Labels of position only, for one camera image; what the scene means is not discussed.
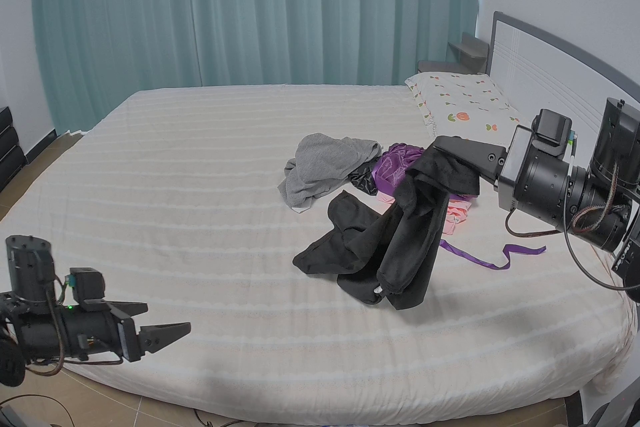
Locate grey garment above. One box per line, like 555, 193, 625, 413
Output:
277, 133, 384, 215

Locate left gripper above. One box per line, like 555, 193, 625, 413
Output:
55, 302, 192, 364

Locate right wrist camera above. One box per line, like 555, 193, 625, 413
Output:
531, 109, 577, 160

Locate grey bedside table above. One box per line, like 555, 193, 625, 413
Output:
416, 33, 491, 75

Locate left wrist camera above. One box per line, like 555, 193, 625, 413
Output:
69, 267, 107, 313

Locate purple garment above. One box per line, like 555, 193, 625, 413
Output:
372, 142, 547, 272

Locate black patterned garment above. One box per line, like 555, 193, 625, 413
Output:
349, 161, 382, 196

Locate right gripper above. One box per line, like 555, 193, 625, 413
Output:
432, 124, 577, 232

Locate pink garment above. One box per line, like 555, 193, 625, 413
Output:
376, 192, 474, 236

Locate black chest of drawers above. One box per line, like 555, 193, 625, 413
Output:
0, 106, 27, 193

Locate white printed pillow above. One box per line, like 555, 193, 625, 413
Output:
404, 71, 533, 138

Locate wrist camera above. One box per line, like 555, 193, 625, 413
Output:
531, 109, 577, 160
69, 267, 107, 313

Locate black T-shirt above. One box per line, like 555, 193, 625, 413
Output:
292, 147, 482, 312

